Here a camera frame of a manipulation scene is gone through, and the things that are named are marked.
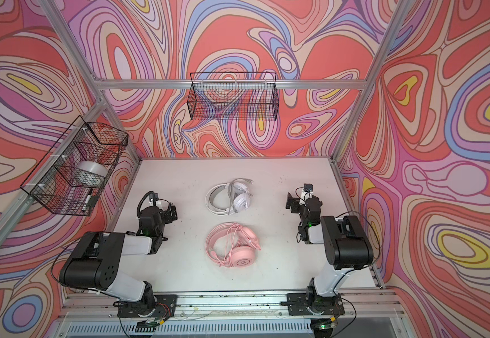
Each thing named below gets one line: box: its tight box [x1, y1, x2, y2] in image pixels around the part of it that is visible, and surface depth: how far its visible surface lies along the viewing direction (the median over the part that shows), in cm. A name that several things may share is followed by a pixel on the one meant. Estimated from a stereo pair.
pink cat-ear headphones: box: [204, 222, 262, 269], surface depth 83 cm
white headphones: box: [205, 181, 252, 216], surface depth 98 cm
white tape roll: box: [75, 160, 108, 187], surface depth 74 cm
